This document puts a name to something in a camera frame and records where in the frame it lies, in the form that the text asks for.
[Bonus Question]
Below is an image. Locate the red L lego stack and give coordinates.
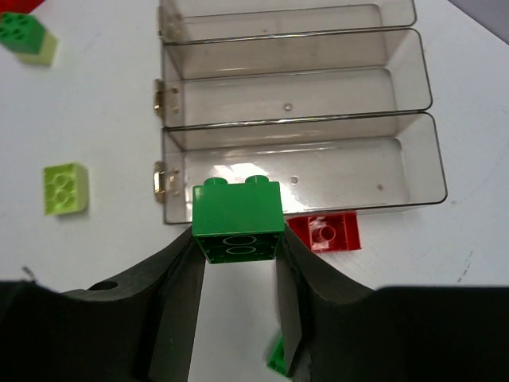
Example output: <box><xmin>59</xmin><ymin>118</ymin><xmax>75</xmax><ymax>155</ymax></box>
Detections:
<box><xmin>0</xmin><ymin>0</ymin><xmax>44</xmax><ymax>14</ymax></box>

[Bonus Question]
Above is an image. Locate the green sloped lego brick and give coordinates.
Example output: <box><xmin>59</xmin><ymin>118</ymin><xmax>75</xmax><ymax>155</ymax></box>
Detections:
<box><xmin>192</xmin><ymin>175</ymin><xmax>285</xmax><ymax>264</ymax></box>

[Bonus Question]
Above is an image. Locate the far clear plastic bin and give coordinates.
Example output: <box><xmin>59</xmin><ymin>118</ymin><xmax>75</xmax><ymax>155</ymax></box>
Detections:
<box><xmin>157</xmin><ymin>1</ymin><xmax>417</xmax><ymax>45</ymax></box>

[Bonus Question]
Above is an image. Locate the near clear plastic bin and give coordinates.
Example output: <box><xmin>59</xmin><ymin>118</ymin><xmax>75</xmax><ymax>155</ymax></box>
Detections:
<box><xmin>153</xmin><ymin>112</ymin><xmax>448</xmax><ymax>224</ymax></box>

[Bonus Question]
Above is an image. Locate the green and lime lego stack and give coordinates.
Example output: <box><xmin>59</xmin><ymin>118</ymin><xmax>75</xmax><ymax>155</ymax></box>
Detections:
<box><xmin>1</xmin><ymin>12</ymin><xmax>58</xmax><ymax>67</ymax></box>

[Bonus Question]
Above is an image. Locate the middle clear plastic bin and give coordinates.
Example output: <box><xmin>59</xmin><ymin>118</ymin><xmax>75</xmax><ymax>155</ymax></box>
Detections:
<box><xmin>153</xmin><ymin>29</ymin><xmax>433</xmax><ymax>128</ymax></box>

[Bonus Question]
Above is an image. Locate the small green square lego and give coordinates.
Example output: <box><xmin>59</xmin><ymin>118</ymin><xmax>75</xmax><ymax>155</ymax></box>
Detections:
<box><xmin>266</xmin><ymin>333</ymin><xmax>287</xmax><ymax>377</ymax></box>

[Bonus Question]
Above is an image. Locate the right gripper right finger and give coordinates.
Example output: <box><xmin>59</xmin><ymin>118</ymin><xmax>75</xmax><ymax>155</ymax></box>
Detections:
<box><xmin>276</xmin><ymin>230</ymin><xmax>508</xmax><ymax>381</ymax></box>

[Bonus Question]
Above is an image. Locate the lime lego brick centre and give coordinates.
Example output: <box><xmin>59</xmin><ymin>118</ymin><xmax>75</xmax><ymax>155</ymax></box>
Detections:
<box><xmin>43</xmin><ymin>162</ymin><xmax>89</xmax><ymax>216</ymax></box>

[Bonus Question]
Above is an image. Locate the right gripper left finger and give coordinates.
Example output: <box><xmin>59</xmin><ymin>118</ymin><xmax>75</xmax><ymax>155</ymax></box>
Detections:
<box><xmin>1</xmin><ymin>231</ymin><xmax>205</xmax><ymax>381</ymax></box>

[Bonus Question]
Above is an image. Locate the red square lego brick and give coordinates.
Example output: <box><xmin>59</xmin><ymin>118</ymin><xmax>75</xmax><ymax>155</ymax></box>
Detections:
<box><xmin>286</xmin><ymin>212</ymin><xmax>362</xmax><ymax>254</ymax></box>

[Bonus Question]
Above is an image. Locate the clear plastic bin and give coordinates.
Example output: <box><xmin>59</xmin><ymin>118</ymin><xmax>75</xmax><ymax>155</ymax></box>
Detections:
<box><xmin>157</xmin><ymin>1</ymin><xmax>417</xmax><ymax>45</ymax></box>
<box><xmin>153</xmin><ymin>29</ymin><xmax>433</xmax><ymax>128</ymax></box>
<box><xmin>153</xmin><ymin>112</ymin><xmax>448</xmax><ymax>224</ymax></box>

